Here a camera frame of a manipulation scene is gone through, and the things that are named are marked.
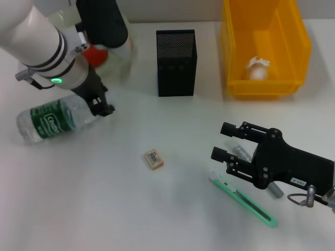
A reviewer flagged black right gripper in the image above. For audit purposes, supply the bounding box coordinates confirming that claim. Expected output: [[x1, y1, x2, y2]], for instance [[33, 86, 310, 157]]
[[210, 121, 335, 196]]

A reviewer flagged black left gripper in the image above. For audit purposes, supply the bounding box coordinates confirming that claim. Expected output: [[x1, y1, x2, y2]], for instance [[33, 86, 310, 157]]
[[70, 64, 116, 118]]

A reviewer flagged red-orange toy orange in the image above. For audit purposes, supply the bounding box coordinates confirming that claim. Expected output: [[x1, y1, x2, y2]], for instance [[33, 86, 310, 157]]
[[81, 44, 109, 67]]

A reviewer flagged clear green-label water bottle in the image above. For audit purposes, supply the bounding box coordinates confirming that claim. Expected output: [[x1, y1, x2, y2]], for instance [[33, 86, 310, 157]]
[[16, 91, 117, 144]]

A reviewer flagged mint green utility knife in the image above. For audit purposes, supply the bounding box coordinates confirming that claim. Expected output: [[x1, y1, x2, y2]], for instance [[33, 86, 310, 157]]
[[208, 170, 278, 228]]

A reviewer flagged white paper ball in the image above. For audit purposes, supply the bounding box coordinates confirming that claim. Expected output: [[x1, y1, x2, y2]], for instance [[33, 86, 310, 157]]
[[244, 55, 270, 81]]

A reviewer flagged grey marker pen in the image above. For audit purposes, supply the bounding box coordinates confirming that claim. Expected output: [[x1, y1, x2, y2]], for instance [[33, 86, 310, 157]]
[[225, 142, 285, 200]]

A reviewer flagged pale green translucent fruit bowl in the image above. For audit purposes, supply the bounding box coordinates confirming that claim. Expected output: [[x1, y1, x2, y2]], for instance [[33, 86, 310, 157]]
[[47, 7, 137, 79]]

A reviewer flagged beige eraser with barcode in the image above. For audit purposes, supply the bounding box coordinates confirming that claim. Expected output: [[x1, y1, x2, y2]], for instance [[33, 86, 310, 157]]
[[143, 149, 165, 170]]

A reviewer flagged black mesh pen holder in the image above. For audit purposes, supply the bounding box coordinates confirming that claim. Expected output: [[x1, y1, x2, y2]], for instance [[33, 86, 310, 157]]
[[155, 29, 199, 97]]

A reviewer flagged yellow plastic bin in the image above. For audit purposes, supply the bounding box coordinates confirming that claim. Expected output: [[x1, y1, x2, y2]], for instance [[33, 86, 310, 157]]
[[219, 0, 312, 100]]

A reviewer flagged right gripper cable with connector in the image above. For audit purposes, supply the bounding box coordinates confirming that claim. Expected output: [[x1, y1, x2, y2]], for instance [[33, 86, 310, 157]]
[[287, 184, 332, 209]]

